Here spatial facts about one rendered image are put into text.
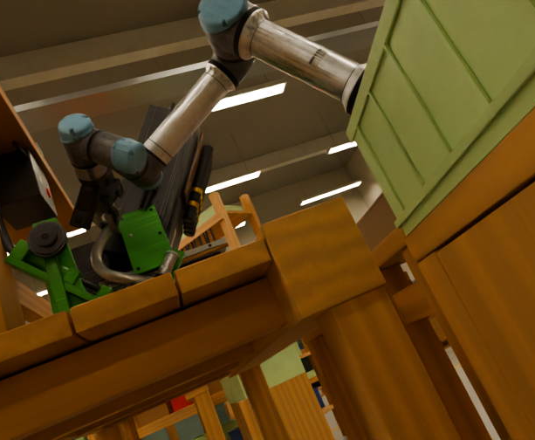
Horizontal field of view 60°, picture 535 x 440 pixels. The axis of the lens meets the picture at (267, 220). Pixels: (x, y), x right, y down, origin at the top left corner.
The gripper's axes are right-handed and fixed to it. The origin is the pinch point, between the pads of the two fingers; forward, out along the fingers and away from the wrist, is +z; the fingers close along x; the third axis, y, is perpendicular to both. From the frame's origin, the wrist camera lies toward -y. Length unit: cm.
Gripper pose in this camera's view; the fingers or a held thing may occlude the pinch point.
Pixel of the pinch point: (107, 230)
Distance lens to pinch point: 134.8
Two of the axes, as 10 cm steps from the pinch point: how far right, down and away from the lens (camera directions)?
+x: -9.6, -2.2, 1.6
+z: -0.2, 6.5, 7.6
